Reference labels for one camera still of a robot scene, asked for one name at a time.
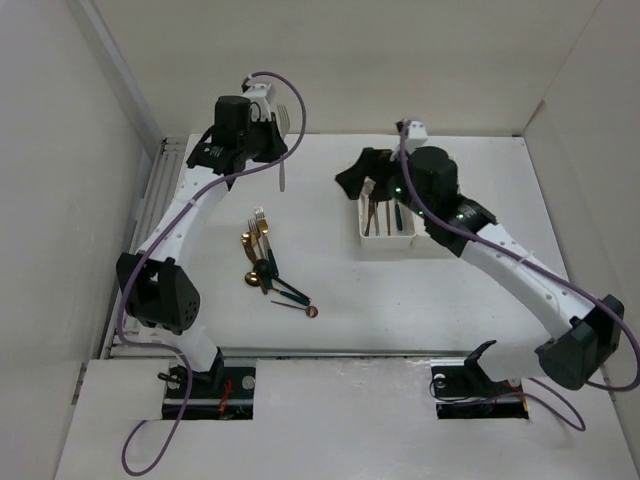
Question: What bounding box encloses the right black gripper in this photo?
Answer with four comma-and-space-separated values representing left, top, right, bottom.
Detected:
336, 146, 433, 219

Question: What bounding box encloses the gold spoon green handle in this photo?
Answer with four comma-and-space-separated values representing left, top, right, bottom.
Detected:
394, 200, 404, 232
258, 278, 311, 306

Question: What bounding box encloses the white ceramic spoon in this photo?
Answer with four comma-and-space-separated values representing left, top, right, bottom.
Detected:
361, 178, 376, 200

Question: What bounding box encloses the brown wooden spoon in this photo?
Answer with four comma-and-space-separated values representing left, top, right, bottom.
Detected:
364, 197, 376, 236

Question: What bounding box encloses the black round spoon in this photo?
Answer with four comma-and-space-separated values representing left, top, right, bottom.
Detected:
252, 259, 311, 305

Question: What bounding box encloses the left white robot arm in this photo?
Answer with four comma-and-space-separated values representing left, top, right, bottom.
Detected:
116, 83, 288, 397

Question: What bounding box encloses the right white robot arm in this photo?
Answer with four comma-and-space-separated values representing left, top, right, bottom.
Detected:
335, 146, 624, 394

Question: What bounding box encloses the left white plastic bin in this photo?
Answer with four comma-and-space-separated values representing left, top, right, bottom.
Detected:
357, 195, 414, 251

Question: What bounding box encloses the rose gold fork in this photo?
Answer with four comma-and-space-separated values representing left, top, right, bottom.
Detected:
248, 219, 268, 273

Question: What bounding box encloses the small copper teaspoon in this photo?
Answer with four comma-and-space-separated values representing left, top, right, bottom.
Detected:
272, 300, 319, 318

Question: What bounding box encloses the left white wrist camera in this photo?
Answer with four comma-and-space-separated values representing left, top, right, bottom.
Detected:
241, 76, 275, 122

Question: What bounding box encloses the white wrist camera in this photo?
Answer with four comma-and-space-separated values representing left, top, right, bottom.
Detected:
241, 76, 275, 122
396, 119, 429, 154

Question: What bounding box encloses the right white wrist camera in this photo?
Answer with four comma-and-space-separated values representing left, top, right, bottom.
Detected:
396, 119, 429, 154

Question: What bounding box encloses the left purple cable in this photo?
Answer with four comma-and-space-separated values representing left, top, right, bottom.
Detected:
117, 70, 307, 475

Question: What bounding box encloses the purple cable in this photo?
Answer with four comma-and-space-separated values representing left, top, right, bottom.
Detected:
397, 118, 640, 433
117, 70, 307, 475

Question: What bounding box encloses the aluminium rail left side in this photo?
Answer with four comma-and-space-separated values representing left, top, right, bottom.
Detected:
99, 137, 189, 359

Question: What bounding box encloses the aluminium rail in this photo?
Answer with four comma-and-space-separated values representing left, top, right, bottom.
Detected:
221, 347, 469, 359
99, 137, 189, 359

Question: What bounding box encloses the aluminium rail front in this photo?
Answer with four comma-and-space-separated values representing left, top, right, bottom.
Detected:
221, 347, 469, 359

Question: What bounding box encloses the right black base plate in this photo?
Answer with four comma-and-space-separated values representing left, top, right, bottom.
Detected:
429, 358, 529, 420

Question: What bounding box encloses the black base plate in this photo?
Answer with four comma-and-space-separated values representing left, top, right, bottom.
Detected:
157, 363, 256, 421
429, 358, 529, 420

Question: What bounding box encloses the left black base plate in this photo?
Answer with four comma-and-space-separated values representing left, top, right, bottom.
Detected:
157, 363, 256, 421

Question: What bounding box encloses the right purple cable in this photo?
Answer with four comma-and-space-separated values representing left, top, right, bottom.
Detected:
397, 118, 640, 433

